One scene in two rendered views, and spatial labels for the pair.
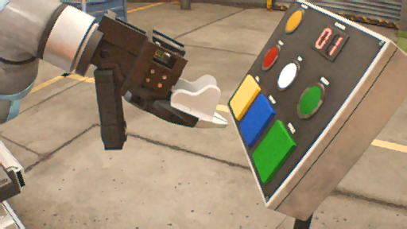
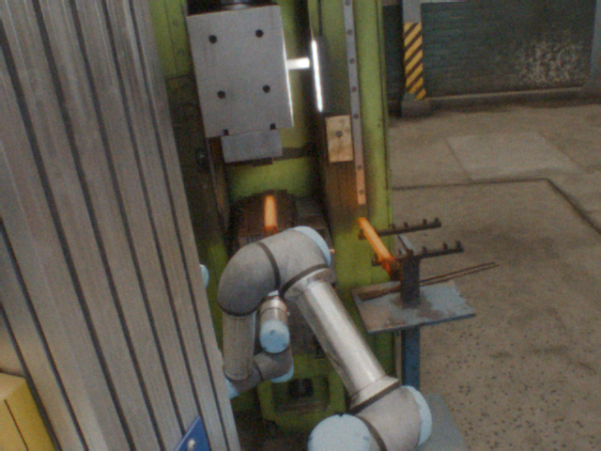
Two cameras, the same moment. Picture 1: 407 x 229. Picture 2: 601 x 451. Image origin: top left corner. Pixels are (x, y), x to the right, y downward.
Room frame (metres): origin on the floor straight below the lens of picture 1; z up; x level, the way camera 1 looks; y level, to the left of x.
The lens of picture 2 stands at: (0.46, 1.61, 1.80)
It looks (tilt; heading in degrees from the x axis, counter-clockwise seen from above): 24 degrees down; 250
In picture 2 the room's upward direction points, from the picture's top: 7 degrees counter-clockwise
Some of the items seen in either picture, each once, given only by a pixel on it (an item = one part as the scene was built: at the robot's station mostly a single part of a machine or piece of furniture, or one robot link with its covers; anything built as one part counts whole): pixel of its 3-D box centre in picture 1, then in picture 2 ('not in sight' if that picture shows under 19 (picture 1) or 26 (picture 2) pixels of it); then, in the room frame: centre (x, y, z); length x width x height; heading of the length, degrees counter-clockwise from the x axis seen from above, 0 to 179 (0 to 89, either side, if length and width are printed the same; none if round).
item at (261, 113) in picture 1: (258, 121); not in sight; (0.52, -0.10, 1.01); 0.07 x 0.05 x 0.07; 6
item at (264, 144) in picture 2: not in sight; (253, 131); (-0.09, -0.32, 1.32); 0.42 x 0.20 x 0.10; 71
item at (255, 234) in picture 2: not in sight; (265, 217); (-0.09, -0.32, 0.96); 0.42 x 0.20 x 0.09; 71
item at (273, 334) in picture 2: not in sight; (274, 331); (0.15, 0.46, 0.98); 0.11 x 0.08 x 0.09; 71
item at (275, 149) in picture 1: (274, 152); not in sight; (0.42, -0.11, 1.01); 0.07 x 0.05 x 0.07; 6
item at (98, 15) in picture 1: (85, 17); not in sight; (5.16, 1.80, 0.36); 1.20 x 0.80 x 0.72; 51
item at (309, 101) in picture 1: (310, 100); not in sight; (0.43, -0.16, 1.09); 0.05 x 0.03 x 0.04; 161
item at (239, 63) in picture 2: not in sight; (255, 64); (-0.13, -0.31, 1.56); 0.42 x 0.39 x 0.40; 71
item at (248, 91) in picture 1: (246, 97); not in sight; (0.62, -0.09, 1.01); 0.07 x 0.05 x 0.07; 6
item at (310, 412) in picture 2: not in sight; (298, 357); (-0.15, -0.31, 0.23); 0.55 x 0.37 x 0.47; 71
